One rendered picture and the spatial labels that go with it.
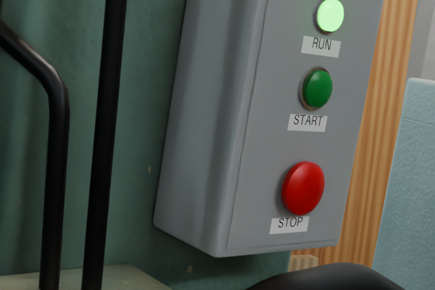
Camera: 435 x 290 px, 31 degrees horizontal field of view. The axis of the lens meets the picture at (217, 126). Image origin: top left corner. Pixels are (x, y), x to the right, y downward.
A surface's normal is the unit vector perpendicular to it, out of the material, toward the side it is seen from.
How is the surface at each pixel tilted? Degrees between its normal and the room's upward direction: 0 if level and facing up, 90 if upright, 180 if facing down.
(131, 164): 90
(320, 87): 89
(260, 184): 90
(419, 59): 90
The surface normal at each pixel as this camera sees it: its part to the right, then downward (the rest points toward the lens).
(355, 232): 0.53, 0.14
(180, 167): -0.76, -0.04
